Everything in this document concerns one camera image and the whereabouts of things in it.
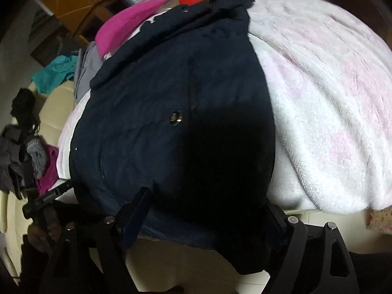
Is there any cream sofa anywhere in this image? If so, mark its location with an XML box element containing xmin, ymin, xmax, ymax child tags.
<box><xmin>0</xmin><ymin>81</ymin><xmax>307</xmax><ymax>294</ymax></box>

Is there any floral pink cloth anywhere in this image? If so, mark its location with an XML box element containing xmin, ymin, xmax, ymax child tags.
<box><xmin>366</xmin><ymin>204</ymin><xmax>392</xmax><ymax>236</ymax></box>

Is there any navy blue jacket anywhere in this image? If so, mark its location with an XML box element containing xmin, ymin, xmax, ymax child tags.
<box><xmin>69</xmin><ymin>0</ymin><xmax>276</xmax><ymax>274</ymax></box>

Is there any magenta pillow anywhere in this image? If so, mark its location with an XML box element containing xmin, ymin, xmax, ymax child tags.
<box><xmin>95</xmin><ymin>0</ymin><xmax>167</xmax><ymax>56</ymax></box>

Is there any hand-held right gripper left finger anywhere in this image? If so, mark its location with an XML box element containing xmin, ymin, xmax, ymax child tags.
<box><xmin>43</xmin><ymin>186</ymin><xmax>154</xmax><ymax>294</ymax></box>

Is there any black garment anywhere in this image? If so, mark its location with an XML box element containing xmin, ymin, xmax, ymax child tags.
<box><xmin>11</xmin><ymin>88</ymin><xmax>42</xmax><ymax>132</ymax></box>

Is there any magenta cloth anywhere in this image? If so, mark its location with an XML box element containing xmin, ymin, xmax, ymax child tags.
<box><xmin>35</xmin><ymin>145</ymin><xmax>60</xmax><ymax>195</ymax></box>

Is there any grey strapped bag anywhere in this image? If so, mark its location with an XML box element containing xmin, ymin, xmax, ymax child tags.
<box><xmin>0</xmin><ymin>125</ymin><xmax>49</xmax><ymax>199</ymax></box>

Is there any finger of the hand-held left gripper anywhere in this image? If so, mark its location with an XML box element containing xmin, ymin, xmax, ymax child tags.
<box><xmin>22</xmin><ymin>179</ymin><xmax>75</xmax><ymax>221</ymax></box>

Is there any teal garment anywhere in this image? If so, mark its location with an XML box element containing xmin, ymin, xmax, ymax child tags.
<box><xmin>31</xmin><ymin>55</ymin><xmax>80</xmax><ymax>95</ymax></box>

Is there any grey garment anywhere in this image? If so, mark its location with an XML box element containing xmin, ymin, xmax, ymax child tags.
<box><xmin>73</xmin><ymin>41</ymin><xmax>105</xmax><ymax>101</ymax></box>

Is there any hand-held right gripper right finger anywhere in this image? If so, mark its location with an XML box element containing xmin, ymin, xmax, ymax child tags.
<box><xmin>265</xmin><ymin>197</ymin><xmax>360</xmax><ymax>294</ymax></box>

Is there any white pink fleece blanket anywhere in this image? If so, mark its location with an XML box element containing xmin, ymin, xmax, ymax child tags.
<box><xmin>57</xmin><ymin>0</ymin><xmax>392</xmax><ymax>215</ymax></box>

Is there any person's left hand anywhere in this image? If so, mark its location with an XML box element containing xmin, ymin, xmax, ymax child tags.
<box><xmin>27</xmin><ymin>208</ymin><xmax>63</xmax><ymax>253</ymax></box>

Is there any wooden pillar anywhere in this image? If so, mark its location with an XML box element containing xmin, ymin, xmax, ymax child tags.
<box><xmin>34</xmin><ymin>0</ymin><xmax>123</xmax><ymax>49</ymax></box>

